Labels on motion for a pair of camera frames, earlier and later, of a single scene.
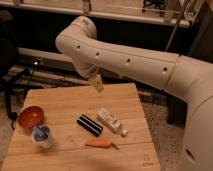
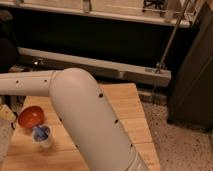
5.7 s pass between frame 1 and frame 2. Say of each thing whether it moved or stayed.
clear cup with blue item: stayed
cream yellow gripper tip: moved
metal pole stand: stayed
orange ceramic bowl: stayed
